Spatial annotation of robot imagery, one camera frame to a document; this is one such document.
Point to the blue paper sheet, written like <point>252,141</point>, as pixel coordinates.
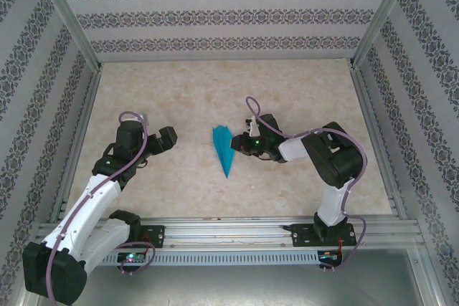
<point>223,148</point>

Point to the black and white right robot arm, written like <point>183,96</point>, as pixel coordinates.
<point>337,162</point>

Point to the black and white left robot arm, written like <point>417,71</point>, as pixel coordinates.
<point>82,209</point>

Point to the grey metal sheet tray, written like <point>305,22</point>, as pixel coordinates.
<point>229,284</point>

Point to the left controller board with lights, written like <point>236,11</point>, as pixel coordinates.
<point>132,257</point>

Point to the controller board with lights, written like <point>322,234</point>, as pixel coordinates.
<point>330,256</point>
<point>132,257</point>

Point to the right controller board with lights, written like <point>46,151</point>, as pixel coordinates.
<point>330,256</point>

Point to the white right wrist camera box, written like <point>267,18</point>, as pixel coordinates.
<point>254,127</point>

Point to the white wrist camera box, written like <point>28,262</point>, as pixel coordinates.
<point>254,127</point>
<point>144,118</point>

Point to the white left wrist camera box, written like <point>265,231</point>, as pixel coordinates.
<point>144,118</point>

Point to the aluminium left side rail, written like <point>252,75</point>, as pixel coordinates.
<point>77,123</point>

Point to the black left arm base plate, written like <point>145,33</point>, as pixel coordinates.
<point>154,236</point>

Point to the long aluminium mounting rail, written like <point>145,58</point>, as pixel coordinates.
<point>222,234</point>

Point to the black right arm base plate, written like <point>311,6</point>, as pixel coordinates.
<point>303,236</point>

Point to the aluminium right side rail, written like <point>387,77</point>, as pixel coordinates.
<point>376,141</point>

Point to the aluminium left frame post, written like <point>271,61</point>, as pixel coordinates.
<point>68,15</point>

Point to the aluminium frame post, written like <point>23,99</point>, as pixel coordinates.
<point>68,15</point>
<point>383,15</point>

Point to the aluminium right frame post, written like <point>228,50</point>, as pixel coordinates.
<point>383,15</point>

